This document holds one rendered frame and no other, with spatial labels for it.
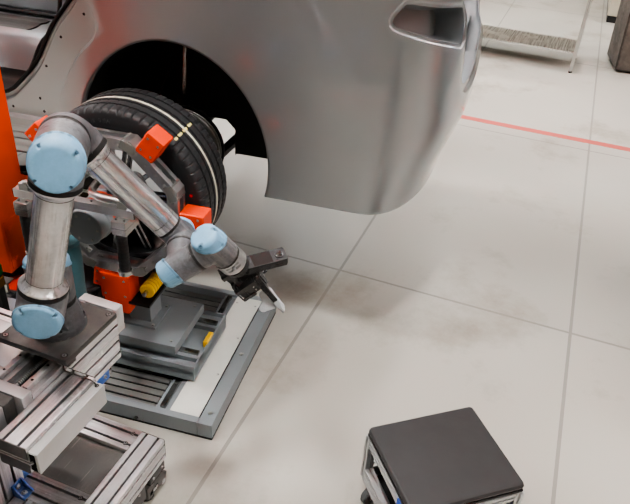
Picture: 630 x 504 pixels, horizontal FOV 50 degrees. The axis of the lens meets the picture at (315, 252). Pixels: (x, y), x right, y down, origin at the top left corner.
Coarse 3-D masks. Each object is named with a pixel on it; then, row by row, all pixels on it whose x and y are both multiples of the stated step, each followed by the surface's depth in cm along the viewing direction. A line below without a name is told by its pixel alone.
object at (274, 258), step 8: (280, 248) 177; (248, 256) 174; (256, 256) 174; (264, 256) 174; (272, 256) 175; (280, 256) 174; (256, 264) 172; (264, 264) 173; (272, 264) 174; (280, 264) 175; (248, 272) 172; (256, 272) 173
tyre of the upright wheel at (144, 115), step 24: (96, 96) 238; (120, 96) 232; (144, 96) 234; (96, 120) 224; (120, 120) 222; (144, 120) 222; (168, 120) 229; (192, 120) 237; (192, 144) 232; (192, 168) 226; (216, 168) 241; (192, 192) 230; (216, 216) 251
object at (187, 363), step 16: (208, 320) 289; (224, 320) 295; (192, 336) 285; (208, 336) 281; (128, 352) 271; (144, 352) 275; (160, 352) 274; (192, 352) 272; (208, 352) 282; (144, 368) 274; (160, 368) 271; (176, 368) 269; (192, 368) 267
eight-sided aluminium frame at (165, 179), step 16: (96, 128) 222; (112, 144) 218; (128, 144) 216; (144, 160) 218; (160, 160) 223; (160, 176) 220; (176, 192) 222; (176, 208) 225; (96, 256) 248; (112, 256) 249; (160, 256) 239; (144, 272) 243
